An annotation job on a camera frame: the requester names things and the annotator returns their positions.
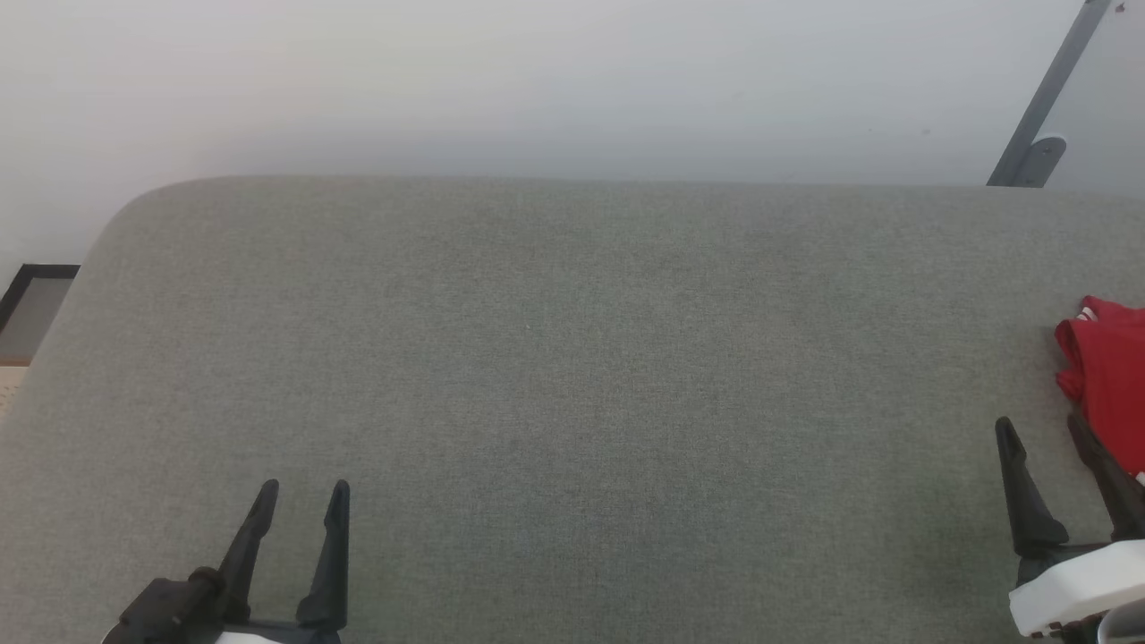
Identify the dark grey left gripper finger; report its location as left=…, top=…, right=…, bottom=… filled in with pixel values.
left=295, top=479, right=352, bottom=628
left=218, top=479, right=281, bottom=624

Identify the grey metal bar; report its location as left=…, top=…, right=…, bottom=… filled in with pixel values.
left=987, top=0, right=1113, bottom=187

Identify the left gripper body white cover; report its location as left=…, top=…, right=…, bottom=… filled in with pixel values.
left=210, top=623, right=346, bottom=644

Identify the black baseboard strip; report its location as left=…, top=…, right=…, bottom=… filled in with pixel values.
left=0, top=264, right=81, bottom=334

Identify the rounded grey metal bracket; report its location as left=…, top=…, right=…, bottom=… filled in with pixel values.
left=1018, top=136, right=1067, bottom=188

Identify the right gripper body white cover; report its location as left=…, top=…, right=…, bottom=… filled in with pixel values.
left=1008, top=535, right=1145, bottom=639

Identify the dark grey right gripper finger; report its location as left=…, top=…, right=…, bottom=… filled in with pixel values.
left=1066, top=412, right=1145, bottom=543
left=994, top=415, right=1071, bottom=558

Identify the red white basketball jersey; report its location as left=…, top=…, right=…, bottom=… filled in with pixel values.
left=1054, top=295, right=1145, bottom=486

